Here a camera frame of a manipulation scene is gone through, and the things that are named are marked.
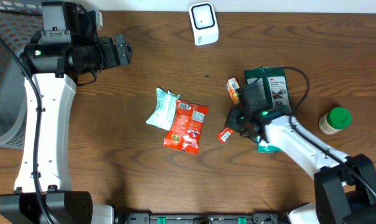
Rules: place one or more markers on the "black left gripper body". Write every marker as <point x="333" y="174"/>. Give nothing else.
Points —
<point x="108" y="59"/>

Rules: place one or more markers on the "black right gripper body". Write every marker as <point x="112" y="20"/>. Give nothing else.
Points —
<point x="237" y="120"/>

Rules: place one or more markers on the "red sachet stick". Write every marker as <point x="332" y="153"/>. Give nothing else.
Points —
<point x="224" y="134"/>

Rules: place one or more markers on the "small orange box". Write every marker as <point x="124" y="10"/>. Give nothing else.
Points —
<point x="232" y="86"/>

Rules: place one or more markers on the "green product pouch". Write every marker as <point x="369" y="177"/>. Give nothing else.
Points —
<point x="273" y="86"/>

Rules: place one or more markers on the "orange snack packet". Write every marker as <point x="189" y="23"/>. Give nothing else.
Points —
<point x="185" y="132"/>

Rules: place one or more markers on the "mint green wipes pack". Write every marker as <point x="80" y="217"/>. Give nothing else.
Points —
<point x="163" y="115"/>

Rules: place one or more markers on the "green lid spice jar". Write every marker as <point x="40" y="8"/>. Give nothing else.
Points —
<point x="335" y="120"/>

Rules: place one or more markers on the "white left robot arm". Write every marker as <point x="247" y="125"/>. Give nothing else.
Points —
<point x="43" y="188"/>

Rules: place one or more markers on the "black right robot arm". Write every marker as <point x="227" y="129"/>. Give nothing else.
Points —
<point x="345" y="186"/>

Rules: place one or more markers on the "white barcode scanner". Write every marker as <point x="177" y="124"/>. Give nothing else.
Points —
<point x="204" y="23"/>

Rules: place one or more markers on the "grey plastic mesh basket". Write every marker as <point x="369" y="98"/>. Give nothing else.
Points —
<point x="19" y="21"/>

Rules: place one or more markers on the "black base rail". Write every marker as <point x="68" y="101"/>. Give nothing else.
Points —
<point x="255" y="218"/>

